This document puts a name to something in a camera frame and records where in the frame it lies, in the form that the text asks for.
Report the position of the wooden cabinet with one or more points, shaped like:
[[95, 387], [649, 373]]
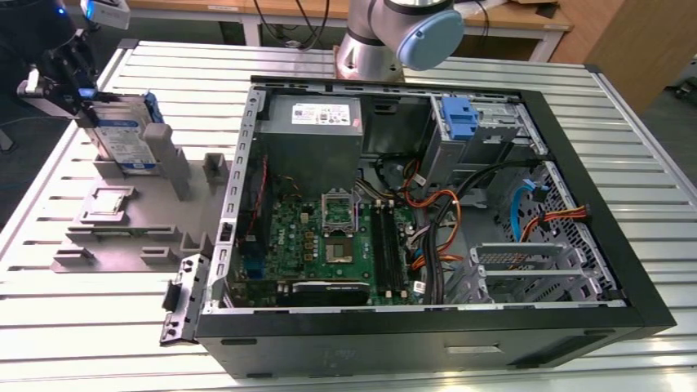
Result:
[[642, 49]]

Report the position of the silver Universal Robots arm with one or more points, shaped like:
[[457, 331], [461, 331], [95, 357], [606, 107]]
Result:
[[371, 57]]

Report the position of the white framed workbench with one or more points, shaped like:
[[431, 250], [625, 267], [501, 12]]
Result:
[[233, 10]]

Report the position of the green motherboard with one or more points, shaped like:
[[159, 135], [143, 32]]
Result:
[[293, 245]]

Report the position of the black graphics card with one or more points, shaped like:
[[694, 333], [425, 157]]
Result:
[[327, 294]]

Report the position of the grey metal drive cage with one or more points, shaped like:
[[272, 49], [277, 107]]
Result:
[[447, 159]]

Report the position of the green RAM stick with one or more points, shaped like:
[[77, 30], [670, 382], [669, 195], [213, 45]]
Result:
[[117, 233]]

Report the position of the black open PC case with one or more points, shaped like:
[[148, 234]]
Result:
[[381, 343]]

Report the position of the grey plastic parts rack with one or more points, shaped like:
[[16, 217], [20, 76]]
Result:
[[157, 220]]

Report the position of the CPU socket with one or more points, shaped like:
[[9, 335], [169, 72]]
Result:
[[340, 251]]

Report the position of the grey power supply unit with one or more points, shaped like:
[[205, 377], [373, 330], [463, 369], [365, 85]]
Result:
[[311, 159]]

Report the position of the grey metal card retention bracket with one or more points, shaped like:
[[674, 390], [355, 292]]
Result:
[[188, 286]]

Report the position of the silver CPU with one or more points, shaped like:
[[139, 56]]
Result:
[[108, 203]]

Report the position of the hard disk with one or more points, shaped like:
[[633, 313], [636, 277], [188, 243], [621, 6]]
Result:
[[123, 139]]

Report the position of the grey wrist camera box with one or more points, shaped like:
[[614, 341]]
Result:
[[105, 14]]

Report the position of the black RAM slot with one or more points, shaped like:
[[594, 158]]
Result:
[[383, 249], [397, 249]]

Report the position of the blue expansion slot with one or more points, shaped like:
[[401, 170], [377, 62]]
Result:
[[253, 267]]

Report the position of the grey metal disk bay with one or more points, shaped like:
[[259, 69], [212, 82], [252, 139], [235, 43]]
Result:
[[533, 273]]

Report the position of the blue plastic drive latch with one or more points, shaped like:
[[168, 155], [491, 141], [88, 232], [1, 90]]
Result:
[[460, 118]]

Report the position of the thin metal locking lever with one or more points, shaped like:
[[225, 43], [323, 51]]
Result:
[[356, 214]]

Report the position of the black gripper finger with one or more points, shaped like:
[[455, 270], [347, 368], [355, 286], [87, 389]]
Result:
[[71, 65], [68, 112]]

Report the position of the wooden desk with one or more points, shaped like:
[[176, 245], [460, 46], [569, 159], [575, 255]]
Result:
[[536, 12]]

